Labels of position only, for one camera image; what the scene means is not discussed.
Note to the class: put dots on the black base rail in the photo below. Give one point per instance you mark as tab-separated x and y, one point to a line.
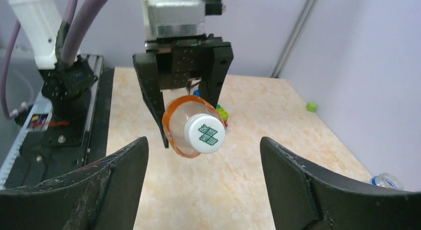
59	135

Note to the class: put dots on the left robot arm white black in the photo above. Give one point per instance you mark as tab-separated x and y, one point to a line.
56	39

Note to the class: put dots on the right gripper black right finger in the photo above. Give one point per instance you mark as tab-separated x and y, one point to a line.
306	196

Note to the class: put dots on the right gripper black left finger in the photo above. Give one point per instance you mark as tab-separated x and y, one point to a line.
103	195

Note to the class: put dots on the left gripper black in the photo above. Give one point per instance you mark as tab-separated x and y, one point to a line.
172	63

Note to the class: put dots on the white juice bottle cap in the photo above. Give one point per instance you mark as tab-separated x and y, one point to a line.
204	133

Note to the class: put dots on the green small cube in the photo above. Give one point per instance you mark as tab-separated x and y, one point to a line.
311	107

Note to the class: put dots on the toy brick car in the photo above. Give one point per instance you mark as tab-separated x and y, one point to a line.
224	114

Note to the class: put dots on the orange juice bottle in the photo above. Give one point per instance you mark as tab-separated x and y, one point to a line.
176	114

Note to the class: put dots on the clear bottle white cap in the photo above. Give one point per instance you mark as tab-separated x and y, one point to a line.
387	180

